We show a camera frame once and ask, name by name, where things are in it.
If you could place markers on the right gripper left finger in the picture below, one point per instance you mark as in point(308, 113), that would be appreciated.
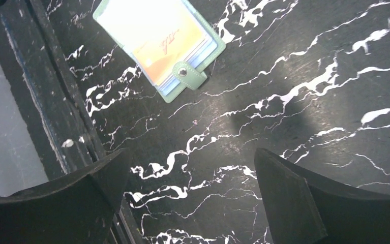
point(75, 208)

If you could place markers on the green card holder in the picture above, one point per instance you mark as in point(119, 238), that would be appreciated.
point(128, 22)

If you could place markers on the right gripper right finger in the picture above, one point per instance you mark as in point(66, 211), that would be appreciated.
point(302, 206)

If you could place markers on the orange VIP card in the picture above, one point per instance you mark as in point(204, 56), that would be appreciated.
point(168, 42)

